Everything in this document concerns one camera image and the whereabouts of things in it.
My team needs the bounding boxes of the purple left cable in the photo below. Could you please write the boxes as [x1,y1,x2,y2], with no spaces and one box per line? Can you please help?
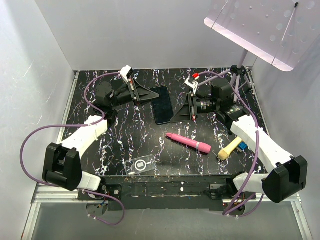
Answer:
[19,71,126,226]

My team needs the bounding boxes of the blue toy brick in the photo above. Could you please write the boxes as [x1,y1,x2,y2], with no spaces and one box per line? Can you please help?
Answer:
[237,142,248,152]

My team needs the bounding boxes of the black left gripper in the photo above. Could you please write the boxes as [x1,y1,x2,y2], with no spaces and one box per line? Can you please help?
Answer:
[109,78,160,109]

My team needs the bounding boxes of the clear phone case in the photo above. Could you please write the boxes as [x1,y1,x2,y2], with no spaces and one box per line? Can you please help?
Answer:
[124,154,157,176]

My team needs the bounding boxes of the pink toy microphone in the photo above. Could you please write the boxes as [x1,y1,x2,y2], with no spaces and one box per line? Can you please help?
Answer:
[165,133,211,154]

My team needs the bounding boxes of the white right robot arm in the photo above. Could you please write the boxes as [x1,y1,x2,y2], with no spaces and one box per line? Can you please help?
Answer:
[170,78,308,203]

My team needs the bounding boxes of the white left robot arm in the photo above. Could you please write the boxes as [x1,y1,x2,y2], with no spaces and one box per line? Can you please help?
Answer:
[42,78,159,200]

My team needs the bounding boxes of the phone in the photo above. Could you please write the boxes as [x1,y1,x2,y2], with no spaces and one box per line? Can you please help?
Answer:
[111,79,123,89]

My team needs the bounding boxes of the cream wooden toy microphone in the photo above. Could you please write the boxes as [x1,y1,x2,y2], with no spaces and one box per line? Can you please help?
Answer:
[217,136,242,161]

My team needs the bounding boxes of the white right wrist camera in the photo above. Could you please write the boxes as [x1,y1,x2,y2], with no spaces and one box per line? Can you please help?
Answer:
[184,73,200,95]

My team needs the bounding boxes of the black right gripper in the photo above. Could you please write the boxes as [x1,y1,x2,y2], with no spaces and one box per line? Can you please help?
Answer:
[169,93,219,123]

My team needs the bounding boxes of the black smartphone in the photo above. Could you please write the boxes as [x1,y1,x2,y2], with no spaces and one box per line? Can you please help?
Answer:
[151,85,174,125]

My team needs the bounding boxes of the lilac music stand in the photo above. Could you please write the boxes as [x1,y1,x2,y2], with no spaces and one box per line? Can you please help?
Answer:
[203,0,320,97]

